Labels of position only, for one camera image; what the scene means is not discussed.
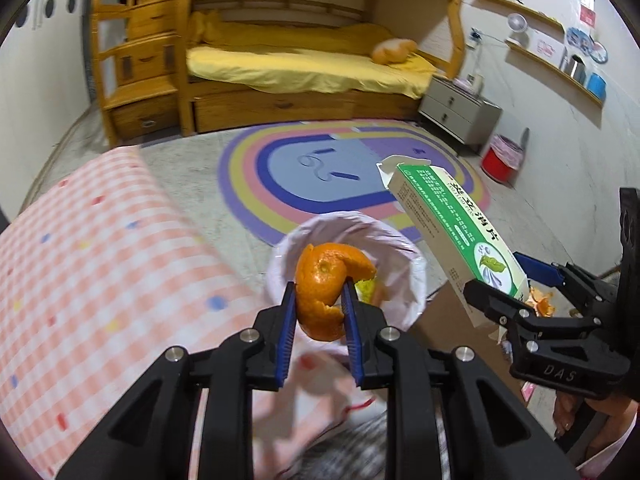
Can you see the pastel rainbow rug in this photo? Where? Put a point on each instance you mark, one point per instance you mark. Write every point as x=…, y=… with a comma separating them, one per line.
x=300, y=160

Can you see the green white medicine box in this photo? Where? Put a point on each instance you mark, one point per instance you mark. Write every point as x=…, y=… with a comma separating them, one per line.
x=450, y=220

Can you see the white desk fan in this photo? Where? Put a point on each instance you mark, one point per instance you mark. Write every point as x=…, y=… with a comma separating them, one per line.
x=517, y=25

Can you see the tangerine peel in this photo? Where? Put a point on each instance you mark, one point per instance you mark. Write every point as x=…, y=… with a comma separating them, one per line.
x=542, y=302

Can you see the grey nightstand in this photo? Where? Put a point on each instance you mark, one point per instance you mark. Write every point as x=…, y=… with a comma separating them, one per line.
x=457, y=110

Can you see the small items on nightstand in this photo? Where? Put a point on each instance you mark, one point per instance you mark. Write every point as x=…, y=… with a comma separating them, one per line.
x=472, y=82

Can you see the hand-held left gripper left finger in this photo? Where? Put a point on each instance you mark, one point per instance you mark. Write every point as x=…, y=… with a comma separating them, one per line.
x=285, y=340

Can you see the person's right hand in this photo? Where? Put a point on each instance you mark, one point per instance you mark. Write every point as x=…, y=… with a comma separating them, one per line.
x=567, y=410

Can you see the wooden stair drawers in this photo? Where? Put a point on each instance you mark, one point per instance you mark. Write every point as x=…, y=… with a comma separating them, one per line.
x=145, y=60

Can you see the wooden wall shelf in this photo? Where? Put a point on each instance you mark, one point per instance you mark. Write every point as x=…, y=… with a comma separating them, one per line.
x=555, y=72
x=520, y=7

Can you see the grey knitted clothing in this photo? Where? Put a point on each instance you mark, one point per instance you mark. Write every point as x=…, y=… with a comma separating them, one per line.
x=350, y=450

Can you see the blue round plates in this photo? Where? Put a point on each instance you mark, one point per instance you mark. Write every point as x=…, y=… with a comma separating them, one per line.
x=587, y=45

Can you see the wooden bunk bed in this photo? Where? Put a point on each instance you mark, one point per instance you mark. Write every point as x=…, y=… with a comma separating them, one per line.
x=280, y=110

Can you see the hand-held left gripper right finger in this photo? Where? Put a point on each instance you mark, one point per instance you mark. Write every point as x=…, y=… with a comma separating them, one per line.
x=351, y=340

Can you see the orange plush pillow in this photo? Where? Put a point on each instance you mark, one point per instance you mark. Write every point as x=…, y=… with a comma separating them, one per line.
x=392, y=51

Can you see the white wardrobe with black circles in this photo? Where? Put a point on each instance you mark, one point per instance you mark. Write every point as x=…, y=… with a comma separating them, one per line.
x=40, y=35

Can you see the pink printed paper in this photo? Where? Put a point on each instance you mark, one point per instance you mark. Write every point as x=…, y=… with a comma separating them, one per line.
x=527, y=392

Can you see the curled tangerine peel shell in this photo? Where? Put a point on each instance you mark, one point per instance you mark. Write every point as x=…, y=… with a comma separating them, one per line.
x=320, y=280

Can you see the yellow quilt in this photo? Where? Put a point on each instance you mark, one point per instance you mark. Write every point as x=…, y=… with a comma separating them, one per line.
x=290, y=35

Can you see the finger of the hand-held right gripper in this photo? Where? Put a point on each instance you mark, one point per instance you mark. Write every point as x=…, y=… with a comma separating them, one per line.
x=540, y=267
x=490, y=300

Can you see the yellow bed sheet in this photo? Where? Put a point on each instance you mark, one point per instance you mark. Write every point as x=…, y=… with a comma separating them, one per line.
x=300, y=67

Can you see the red wall sign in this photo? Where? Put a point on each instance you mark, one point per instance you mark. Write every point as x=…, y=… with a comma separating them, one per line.
x=588, y=15

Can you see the red bin with pink bag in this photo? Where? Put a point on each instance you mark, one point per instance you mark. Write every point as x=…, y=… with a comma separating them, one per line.
x=500, y=160

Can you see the pink checkered blanket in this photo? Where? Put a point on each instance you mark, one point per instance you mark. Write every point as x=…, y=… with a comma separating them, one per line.
x=100, y=285

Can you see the blue container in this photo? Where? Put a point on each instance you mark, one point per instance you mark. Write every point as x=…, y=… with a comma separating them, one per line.
x=596, y=86

